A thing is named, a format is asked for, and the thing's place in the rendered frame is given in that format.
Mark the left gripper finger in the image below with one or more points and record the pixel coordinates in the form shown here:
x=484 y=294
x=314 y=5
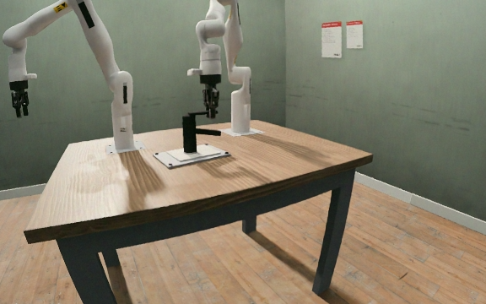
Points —
x=215 y=99
x=205 y=102

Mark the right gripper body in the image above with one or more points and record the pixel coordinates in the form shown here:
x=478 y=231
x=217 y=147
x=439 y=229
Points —
x=19 y=86

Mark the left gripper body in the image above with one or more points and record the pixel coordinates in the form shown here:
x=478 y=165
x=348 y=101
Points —
x=210 y=81

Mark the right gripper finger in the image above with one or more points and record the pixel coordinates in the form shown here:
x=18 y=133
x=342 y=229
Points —
x=15 y=100
x=25 y=104

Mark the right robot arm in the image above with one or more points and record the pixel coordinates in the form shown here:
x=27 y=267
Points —
x=100 y=43

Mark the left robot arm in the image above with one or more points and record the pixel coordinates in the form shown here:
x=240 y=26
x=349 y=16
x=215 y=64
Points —
x=214 y=27

